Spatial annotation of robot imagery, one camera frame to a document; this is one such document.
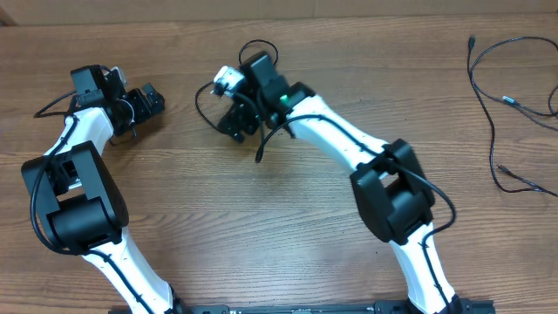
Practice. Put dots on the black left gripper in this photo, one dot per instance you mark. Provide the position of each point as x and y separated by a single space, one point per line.
144 108

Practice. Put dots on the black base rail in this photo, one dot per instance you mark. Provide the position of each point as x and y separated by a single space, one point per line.
379 307

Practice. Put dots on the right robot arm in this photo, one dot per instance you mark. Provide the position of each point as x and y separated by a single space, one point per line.
394 199

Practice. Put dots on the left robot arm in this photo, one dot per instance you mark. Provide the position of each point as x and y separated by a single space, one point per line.
76 208

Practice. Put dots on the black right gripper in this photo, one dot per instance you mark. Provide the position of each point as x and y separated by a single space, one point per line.
238 117

